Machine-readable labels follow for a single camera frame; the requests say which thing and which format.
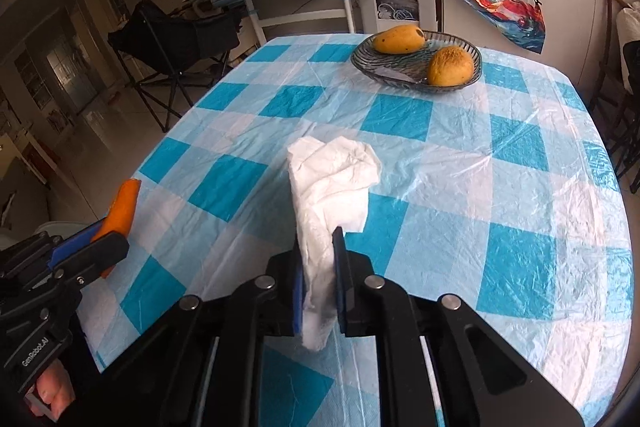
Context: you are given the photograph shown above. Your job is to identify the white stuffed sack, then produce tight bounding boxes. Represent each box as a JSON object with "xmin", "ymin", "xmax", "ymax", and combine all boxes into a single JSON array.
[{"xmin": 615, "ymin": 0, "xmax": 640, "ymax": 45}]

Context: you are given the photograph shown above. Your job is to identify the smooth yellow mango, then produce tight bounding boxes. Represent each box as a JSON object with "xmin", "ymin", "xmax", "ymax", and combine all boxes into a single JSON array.
[{"xmin": 372, "ymin": 25, "xmax": 427, "ymax": 55}]

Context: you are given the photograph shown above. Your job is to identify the ribbed glass fruit bowl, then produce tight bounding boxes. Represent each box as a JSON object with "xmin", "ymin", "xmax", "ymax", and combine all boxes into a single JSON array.
[{"xmin": 350, "ymin": 30, "xmax": 483, "ymax": 94}]

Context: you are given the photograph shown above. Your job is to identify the dark wooden chair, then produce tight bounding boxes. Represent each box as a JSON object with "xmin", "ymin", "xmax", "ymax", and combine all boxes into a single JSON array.
[{"xmin": 590, "ymin": 0, "xmax": 640, "ymax": 132}]

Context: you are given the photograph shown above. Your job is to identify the rough-skinned yellow mango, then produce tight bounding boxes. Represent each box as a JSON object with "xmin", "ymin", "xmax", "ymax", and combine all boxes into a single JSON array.
[{"xmin": 426, "ymin": 47, "xmax": 475, "ymax": 86}]

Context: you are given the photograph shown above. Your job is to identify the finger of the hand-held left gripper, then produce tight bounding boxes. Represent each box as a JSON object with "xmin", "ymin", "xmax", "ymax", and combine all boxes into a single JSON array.
[
  {"xmin": 30, "ymin": 232, "xmax": 131, "ymax": 304},
  {"xmin": 0, "ymin": 218, "xmax": 110, "ymax": 278}
]

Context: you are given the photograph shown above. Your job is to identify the white tissue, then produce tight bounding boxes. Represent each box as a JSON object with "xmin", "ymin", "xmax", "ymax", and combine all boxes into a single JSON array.
[{"xmin": 286, "ymin": 136, "xmax": 382, "ymax": 353}]

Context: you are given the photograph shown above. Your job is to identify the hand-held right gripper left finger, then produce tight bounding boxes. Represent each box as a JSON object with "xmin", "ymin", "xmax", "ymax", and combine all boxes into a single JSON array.
[{"xmin": 95, "ymin": 239, "xmax": 307, "ymax": 427}]

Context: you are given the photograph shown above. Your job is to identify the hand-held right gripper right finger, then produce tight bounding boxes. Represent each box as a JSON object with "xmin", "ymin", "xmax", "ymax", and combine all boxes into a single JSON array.
[{"xmin": 331, "ymin": 227, "xmax": 583, "ymax": 427}]

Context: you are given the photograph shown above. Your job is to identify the person's left hand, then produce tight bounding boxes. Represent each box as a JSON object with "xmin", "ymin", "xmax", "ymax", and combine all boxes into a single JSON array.
[{"xmin": 22, "ymin": 359, "xmax": 76, "ymax": 420}]

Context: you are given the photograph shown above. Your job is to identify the orange peel piece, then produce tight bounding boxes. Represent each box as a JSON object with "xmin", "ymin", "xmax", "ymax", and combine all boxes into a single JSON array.
[{"xmin": 95, "ymin": 179, "xmax": 142, "ymax": 279}]

